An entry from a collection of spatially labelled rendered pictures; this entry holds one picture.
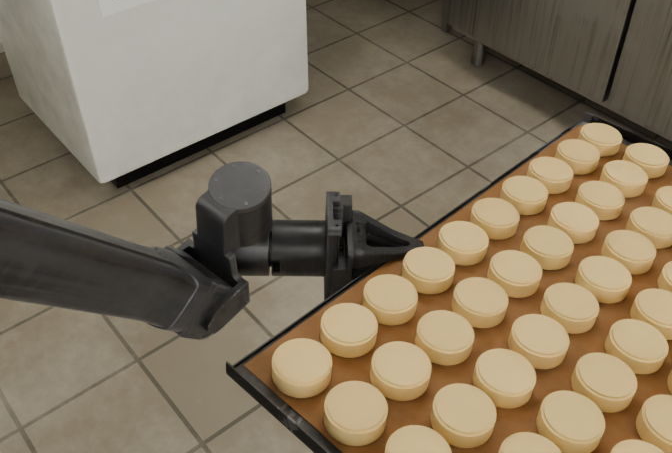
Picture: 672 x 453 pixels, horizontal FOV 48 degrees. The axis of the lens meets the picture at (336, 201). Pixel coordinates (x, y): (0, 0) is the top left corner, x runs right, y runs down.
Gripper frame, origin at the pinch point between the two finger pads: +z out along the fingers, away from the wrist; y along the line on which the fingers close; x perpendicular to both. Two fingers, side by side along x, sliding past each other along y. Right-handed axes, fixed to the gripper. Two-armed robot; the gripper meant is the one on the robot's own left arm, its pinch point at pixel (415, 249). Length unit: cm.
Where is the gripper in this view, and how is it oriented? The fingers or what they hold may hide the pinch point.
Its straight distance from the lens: 76.4
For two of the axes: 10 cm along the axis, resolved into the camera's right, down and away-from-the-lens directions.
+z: 10.0, 0.2, 0.4
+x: 0.2, 6.4, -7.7
